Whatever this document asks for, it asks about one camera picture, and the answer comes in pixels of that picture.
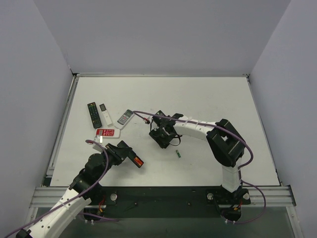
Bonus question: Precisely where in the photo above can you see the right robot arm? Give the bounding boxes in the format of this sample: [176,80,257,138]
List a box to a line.
[149,111,245,193]

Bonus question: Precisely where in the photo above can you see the slim black remote control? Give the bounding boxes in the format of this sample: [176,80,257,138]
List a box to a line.
[117,140,141,165]

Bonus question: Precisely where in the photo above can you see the red and white remote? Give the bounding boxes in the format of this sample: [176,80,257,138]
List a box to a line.
[96,128,121,139]

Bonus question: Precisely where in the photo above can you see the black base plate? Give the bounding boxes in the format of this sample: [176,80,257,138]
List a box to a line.
[83,186,251,220]

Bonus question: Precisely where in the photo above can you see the purple cable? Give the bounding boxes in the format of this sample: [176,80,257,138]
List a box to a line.
[132,110,267,225]
[4,140,119,238]

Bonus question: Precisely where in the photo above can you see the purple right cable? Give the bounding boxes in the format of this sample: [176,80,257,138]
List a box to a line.
[132,110,267,225]

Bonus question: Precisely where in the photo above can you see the grey and white remote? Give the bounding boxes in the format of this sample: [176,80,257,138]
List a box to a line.
[115,109,134,130]

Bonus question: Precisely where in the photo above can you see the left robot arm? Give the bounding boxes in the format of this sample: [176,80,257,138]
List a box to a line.
[15,140,143,238]

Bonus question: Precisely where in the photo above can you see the black multi-button remote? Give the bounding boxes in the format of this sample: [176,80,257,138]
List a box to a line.
[87,102,102,129]

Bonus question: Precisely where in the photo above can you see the slim white remote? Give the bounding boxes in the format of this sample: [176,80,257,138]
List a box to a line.
[99,104,113,127]

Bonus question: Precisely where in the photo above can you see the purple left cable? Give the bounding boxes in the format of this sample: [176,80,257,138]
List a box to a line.
[4,140,119,238]

